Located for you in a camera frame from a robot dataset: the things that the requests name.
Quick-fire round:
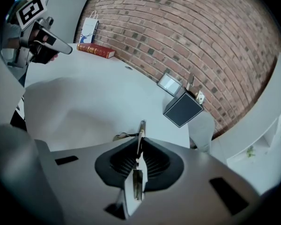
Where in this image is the white paper bag blue deer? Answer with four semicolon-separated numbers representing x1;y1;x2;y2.
79;10;100;45

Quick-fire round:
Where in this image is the white shelf unit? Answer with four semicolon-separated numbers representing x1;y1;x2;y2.
226;52;281;195

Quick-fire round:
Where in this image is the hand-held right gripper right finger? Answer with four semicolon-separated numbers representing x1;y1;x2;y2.
130;136;261;225

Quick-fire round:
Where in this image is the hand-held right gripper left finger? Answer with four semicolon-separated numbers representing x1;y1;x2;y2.
34;136;140;225

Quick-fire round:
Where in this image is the person's left forearm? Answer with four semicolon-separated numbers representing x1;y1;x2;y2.
0;23;23;53

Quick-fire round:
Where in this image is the black square pen holder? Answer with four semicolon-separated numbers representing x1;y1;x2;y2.
163;88;205;129

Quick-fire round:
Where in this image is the red hardcover book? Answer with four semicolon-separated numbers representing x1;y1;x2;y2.
76;43;116;60

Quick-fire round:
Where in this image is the white desk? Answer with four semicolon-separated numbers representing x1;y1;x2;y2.
23;42;216;152

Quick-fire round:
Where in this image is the small picture frame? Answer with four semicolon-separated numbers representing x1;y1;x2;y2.
156;72;183;97

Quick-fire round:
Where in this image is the grey partition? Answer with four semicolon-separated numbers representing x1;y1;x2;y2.
43;0;92;45

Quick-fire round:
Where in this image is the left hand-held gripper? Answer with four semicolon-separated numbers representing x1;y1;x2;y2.
13;0;74;68

